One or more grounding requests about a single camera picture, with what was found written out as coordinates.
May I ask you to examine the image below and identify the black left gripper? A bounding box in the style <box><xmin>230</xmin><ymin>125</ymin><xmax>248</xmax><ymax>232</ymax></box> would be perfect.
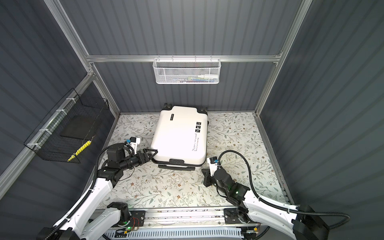
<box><xmin>119</xmin><ymin>149</ymin><xmax>158</xmax><ymax>172</ymax></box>

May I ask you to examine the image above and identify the white black suitcase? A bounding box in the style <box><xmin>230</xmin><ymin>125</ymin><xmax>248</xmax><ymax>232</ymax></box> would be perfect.
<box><xmin>151</xmin><ymin>104</ymin><xmax>209</xmax><ymax>171</ymax></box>

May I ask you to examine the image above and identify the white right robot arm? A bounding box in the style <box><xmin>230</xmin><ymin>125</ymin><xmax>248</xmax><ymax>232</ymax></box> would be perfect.
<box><xmin>202</xmin><ymin>151</ymin><xmax>351</xmax><ymax>240</ymax></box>

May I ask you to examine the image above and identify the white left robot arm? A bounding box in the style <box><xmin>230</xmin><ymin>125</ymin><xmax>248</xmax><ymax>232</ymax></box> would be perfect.
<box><xmin>36</xmin><ymin>144</ymin><xmax>158</xmax><ymax>240</ymax></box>

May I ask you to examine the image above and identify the yellow black striped tape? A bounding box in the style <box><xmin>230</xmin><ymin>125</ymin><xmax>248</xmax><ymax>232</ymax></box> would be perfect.
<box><xmin>67</xmin><ymin>141</ymin><xmax>92</xmax><ymax>162</ymax></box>

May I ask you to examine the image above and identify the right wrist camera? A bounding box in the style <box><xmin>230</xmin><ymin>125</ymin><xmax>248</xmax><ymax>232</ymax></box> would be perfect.
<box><xmin>207</xmin><ymin>157</ymin><xmax>235</xmax><ymax>190</ymax></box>

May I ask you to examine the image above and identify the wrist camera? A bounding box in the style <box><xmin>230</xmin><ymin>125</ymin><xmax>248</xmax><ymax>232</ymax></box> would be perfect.
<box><xmin>207</xmin><ymin>157</ymin><xmax>235</xmax><ymax>190</ymax></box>
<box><xmin>106</xmin><ymin>136</ymin><xmax>142</xmax><ymax>161</ymax></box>

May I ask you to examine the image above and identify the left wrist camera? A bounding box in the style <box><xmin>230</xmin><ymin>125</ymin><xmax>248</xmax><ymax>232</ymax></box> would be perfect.
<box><xmin>106</xmin><ymin>136</ymin><xmax>142</xmax><ymax>161</ymax></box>

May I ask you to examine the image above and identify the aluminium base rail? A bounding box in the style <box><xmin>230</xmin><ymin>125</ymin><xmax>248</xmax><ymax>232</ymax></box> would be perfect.
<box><xmin>128</xmin><ymin>205</ymin><xmax>304</xmax><ymax>229</ymax></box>

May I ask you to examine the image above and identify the white perforated cable duct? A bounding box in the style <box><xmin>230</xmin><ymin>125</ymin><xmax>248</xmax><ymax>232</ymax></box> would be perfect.
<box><xmin>104</xmin><ymin>227</ymin><xmax>244</xmax><ymax>240</ymax></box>

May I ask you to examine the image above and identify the white wire mesh basket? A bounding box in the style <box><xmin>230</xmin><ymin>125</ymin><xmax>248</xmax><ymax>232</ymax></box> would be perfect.
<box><xmin>153</xmin><ymin>58</ymin><xmax>222</xmax><ymax>85</ymax></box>

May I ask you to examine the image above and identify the black wire mesh basket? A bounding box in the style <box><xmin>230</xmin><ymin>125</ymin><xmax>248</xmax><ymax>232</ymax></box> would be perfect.
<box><xmin>24</xmin><ymin>90</ymin><xmax>111</xmax><ymax>164</ymax></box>

